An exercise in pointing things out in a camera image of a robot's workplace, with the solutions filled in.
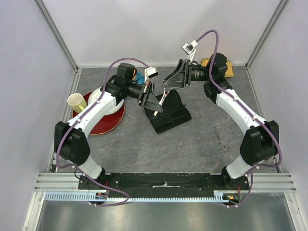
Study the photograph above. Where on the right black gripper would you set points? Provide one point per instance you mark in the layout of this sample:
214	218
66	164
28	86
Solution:
176	80

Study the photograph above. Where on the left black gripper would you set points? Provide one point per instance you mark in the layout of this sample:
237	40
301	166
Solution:
151	102

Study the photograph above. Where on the silver scissors with black blades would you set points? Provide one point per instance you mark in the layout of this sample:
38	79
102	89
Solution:
165	93

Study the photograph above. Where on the black zipper tool case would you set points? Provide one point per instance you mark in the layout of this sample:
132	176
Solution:
174	114

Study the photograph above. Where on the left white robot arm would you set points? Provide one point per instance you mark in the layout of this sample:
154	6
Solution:
70	138

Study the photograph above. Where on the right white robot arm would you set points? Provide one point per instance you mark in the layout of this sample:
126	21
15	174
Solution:
261	137

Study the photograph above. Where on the teal dotted plate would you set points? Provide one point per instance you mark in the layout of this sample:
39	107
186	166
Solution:
139	78

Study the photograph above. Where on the white paper plate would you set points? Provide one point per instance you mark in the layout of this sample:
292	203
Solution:
97	92

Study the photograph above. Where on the woven bamboo basket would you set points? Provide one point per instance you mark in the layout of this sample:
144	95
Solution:
229	72

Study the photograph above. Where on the cream yellow mug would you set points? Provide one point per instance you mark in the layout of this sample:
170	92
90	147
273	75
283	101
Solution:
77	102

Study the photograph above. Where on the silver thinning scissors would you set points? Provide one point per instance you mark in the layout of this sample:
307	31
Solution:
223	146

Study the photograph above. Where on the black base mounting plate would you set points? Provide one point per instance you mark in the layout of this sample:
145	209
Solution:
171	185

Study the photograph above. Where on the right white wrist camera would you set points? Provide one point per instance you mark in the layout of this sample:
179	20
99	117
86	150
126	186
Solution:
190	49

